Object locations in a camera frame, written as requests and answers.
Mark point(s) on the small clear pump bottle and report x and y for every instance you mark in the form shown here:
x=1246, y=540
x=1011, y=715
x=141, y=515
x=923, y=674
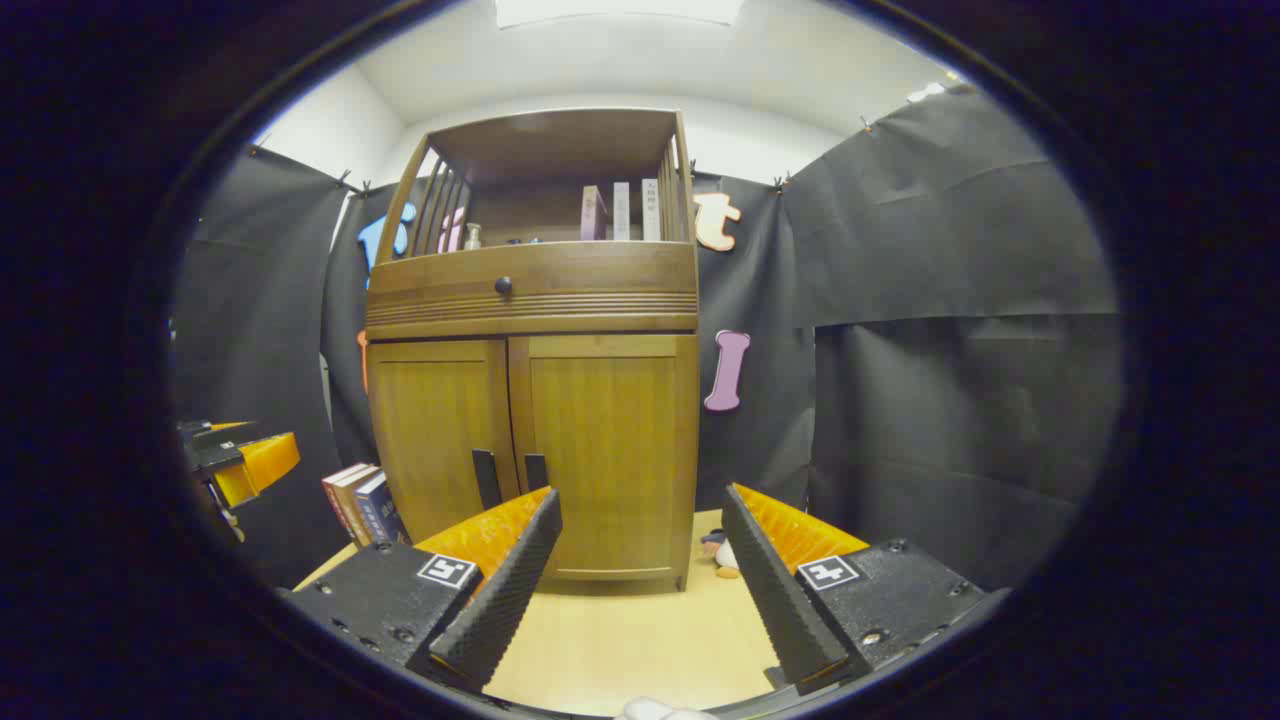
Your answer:
x=473, y=238

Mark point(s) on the red cover book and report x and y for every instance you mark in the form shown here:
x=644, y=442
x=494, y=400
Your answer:
x=337, y=495

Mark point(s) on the brown cover book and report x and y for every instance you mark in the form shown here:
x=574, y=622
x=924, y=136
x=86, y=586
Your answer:
x=355, y=500

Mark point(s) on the penguin plush toy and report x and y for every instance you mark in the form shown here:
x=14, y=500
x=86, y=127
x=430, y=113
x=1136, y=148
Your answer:
x=725, y=555

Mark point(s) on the small ceiling light panel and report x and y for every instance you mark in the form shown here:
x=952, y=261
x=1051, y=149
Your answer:
x=930, y=90

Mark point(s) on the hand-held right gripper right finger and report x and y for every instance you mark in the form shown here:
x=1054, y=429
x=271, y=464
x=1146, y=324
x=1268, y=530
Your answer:
x=780, y=610

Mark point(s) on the wooden shoe cabinet door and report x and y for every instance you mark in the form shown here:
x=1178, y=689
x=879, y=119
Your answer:
x=430, y=430
x=610, y=440

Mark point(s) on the black backdrop cloth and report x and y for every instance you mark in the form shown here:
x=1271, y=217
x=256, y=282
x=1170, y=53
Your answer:
x=950, y=300

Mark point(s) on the wooden double-door shoe cabinet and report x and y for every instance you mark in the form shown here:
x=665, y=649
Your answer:
x=590, y=300

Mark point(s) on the grey upright book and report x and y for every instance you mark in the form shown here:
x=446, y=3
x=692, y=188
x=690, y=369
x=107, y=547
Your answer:
x=621, y=212

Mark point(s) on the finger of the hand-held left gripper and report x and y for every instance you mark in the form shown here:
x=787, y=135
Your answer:
x=262, y=465
x=222, y=433

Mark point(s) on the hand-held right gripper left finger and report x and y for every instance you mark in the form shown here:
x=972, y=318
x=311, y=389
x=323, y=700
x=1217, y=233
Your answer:
x=510, y=600

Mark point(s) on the large ceiling light panel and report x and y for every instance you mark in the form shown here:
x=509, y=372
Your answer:
x=620, y=10

